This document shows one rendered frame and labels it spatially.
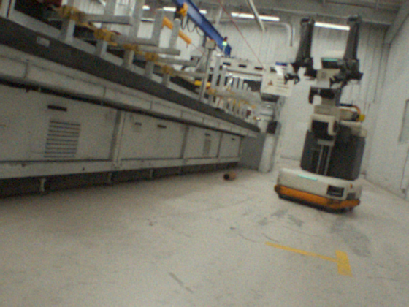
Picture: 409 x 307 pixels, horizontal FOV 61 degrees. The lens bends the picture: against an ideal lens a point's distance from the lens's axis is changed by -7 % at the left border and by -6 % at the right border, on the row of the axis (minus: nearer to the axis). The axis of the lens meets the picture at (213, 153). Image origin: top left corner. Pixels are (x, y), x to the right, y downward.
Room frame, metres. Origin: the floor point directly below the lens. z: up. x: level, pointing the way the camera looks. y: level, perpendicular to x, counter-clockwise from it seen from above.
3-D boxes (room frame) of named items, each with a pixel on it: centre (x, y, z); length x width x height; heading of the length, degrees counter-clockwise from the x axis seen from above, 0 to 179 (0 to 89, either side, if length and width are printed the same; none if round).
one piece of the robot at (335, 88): (3.15, -0.86, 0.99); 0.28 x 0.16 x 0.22; 50
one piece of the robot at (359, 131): (3.44, -1.10, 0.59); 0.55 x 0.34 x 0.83; 50
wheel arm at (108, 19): (1.45, 0.61, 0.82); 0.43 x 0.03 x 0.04; 74
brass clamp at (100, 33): (1.68, 0.60, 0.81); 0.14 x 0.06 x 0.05; 164
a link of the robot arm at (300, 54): (3.15, -0.58, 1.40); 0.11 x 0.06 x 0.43; 50
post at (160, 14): (2.14, 0.46, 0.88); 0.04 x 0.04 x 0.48; 74
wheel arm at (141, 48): (1.93, 0.47, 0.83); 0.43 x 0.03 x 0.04; 74
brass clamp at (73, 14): (1.44, 0.66, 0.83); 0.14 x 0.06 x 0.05; 164
